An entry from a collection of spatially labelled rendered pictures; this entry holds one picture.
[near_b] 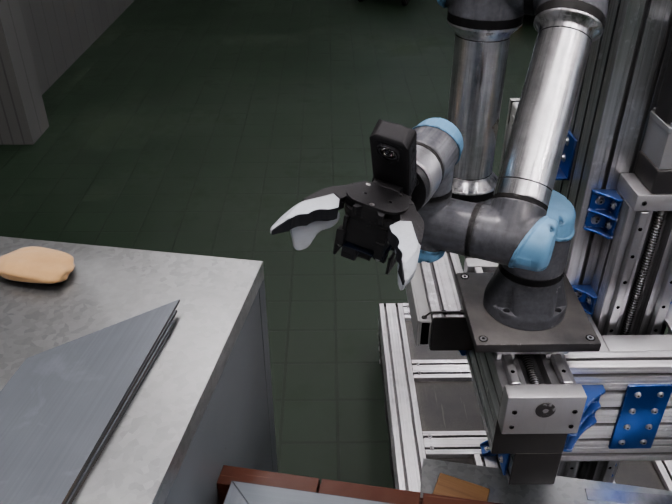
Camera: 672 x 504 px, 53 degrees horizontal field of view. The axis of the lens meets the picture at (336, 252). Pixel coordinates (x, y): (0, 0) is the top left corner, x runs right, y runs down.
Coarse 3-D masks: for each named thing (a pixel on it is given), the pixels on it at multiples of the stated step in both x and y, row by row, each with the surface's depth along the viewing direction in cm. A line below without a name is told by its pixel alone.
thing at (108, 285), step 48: (0, 240) 146; (0, 288) 132; (48, 288) 132; (96, 288) 132; (144, 288) 132; (192, 288) 132; (240, 288) 132; (0, 336) 120; (48, 336) 120; (192, 336) 120; (0, 384) 110; (144, 384) 110; (192, 384) 110; (144, 432) 101; (192, 432) 105; (96, 480) 94; (144, 480) 94
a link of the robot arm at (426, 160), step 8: (424, 152) 84; (424, 160) 83; (432, 160) 84; (424, 168) 82; (432, 168) 84; (440, 168) 86; (432, 176) 83; (440, 176) 86; (432, 184) 83; (432, 192) 84
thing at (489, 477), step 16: (432, 464) 142; (448, 464) 142; (464, 464) 142; (432, 480) 139; (480, 480) 139; (496, 480) 139; (560, 480) 139; (576, 480) 139; (592, 480) 139; (496, 496) 136; (512, 496) 136; (528, 496) 136; (544, 496) 136; (560, 496) 136; (576, 496) 136
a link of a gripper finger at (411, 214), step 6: (408, 210) 75; (414, 210) 75; (390, 216) 75; (396, 216) 74; (402, 216) 74; (408, 216) 74; (414, 216) 74; (420, 216) 74; (414, 222) 73; (420, 222) 73; (414, 228) 72; (420, 228) 72; (420, 234) 72; (420, 240) 71
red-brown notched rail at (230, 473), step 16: (224, 480) 121; (240, 480) 121; (256, 480) 121; (272, 480) 121; (288, 480) 121; (304, 480) 121; (224, 496) 122; (352, 496) 118; (368, 496) 118; (384, 496) 118; (400, 496) 118; (416, 496) 118; (432, 496) 118; (448, 496) 118
